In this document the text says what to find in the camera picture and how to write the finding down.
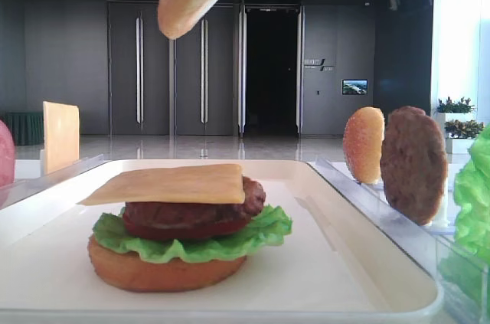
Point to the stacked yellow cheese slice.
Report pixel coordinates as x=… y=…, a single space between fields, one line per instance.
x=220 y=184

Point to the stacked green lettuce leaf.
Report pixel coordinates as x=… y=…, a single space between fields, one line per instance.
x=269 y=228

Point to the stacked brown meat patty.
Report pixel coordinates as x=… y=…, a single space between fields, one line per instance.
x=178 y=215

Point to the stacked red tomato slice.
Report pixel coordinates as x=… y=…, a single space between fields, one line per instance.
x=193 y=233

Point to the upright brown meat patty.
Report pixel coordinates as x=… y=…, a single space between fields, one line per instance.
x=414 y=166

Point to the upright yellow cheese slice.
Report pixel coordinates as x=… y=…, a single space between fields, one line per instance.
x=61 y=136

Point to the upright red tomato slice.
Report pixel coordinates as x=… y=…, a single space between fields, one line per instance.
x=7 y=156

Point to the upright green lettuce leaf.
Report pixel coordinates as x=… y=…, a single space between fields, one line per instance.
x=472 y=201

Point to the upright bun left one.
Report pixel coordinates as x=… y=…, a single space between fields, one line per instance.
x=362 y=141

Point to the cream rectangular tray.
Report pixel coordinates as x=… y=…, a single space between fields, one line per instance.
x=335 y=267

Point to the bottom bun on tray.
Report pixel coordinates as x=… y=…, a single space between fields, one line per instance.
x=129 y=272

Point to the potted plants in planter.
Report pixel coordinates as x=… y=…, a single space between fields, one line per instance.
x=458 y=124

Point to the green draped table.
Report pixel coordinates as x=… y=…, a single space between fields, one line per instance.
x=27 y=128

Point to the wall display screen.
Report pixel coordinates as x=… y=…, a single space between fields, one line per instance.
x=354 y=87

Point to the clear patty holder rail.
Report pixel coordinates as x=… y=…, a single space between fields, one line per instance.
x=443 y=222

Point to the clear left long rail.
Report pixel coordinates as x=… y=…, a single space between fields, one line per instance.
x=20 y=190

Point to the clear long rail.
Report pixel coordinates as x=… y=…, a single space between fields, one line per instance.
x=20 y=190
x=425 y=248

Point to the clear right long rail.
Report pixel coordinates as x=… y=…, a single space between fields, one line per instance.
x=425 y=248

